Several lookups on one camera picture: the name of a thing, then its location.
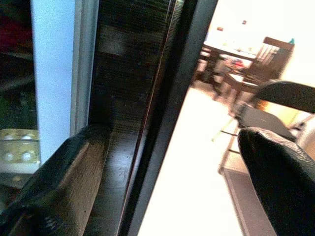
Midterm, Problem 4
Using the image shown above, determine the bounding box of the fridge with white interior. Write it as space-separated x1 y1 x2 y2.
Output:
0 0 100 197

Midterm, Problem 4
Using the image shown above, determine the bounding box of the grey floor mat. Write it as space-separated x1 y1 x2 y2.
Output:
219 167 278 236

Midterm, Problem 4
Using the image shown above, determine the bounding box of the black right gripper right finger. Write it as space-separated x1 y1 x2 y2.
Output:
238 127 315 236

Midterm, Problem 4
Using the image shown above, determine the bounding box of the round white marble table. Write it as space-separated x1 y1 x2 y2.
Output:
200 41 260 74

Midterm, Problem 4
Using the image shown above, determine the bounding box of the dark wooden dining chair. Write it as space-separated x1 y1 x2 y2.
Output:
254 36 295 86
213 70 263 121

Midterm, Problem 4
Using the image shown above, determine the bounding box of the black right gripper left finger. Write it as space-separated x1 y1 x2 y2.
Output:
0 123 112 236

